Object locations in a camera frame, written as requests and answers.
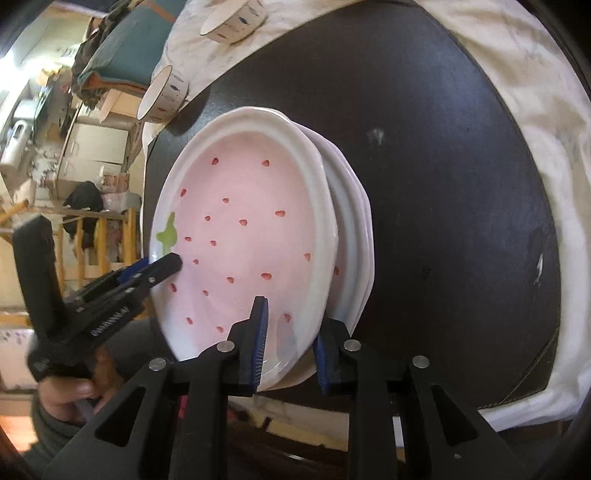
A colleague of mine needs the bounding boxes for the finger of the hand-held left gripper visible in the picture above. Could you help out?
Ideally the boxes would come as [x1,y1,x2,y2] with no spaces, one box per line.
[76,260,151,302]
[108,252,184,301]

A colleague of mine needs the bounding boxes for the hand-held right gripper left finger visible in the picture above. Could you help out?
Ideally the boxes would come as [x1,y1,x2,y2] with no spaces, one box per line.
[41,296,270,480]

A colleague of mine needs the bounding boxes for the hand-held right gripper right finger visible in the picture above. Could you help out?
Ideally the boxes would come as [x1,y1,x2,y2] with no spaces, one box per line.
[313,318,541,480]

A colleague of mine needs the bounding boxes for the pink strawberry print plate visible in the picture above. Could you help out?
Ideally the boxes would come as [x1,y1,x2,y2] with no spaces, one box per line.
[151,107,340,363]

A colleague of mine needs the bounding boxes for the white patterned bowl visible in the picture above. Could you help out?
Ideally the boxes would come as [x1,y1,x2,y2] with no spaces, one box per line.
[200,0,269,45]
[137,65,191,124]

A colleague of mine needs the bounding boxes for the person's left forearm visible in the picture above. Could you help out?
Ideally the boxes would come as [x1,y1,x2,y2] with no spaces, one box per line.
[22,401,99,468]

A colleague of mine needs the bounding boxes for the person's left hand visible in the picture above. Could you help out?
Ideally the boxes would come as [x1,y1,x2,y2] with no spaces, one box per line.
[39,344,126,422]

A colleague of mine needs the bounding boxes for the wooden railing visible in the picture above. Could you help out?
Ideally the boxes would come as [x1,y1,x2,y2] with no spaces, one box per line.
[0,203,145,289]

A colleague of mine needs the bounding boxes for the pink floral box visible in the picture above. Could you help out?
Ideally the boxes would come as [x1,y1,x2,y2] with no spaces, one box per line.
[100,172,142,212]

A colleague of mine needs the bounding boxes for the black cloth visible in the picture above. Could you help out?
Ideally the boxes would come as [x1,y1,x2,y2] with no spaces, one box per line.
[62,181,105,237]

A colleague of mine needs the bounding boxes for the white cabinet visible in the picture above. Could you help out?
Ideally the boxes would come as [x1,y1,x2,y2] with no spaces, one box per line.
[54,121,131,197]

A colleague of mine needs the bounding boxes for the white kitchen appliance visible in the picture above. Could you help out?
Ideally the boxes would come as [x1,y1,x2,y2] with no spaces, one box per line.
[1,120,28,169]

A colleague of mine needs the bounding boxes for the camouflage cloth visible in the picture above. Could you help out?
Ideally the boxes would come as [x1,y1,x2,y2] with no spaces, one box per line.
[69,0,144,109]

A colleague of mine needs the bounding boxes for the teal bed bumper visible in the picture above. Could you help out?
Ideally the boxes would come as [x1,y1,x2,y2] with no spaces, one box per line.
[78,6,179,94]

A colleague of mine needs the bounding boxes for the black leather mat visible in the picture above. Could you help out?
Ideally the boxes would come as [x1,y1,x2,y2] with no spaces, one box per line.
[141,0,562,411]

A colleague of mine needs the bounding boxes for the light wooden bed frame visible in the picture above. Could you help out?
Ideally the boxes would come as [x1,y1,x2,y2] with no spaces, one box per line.
[96,87,149,123]

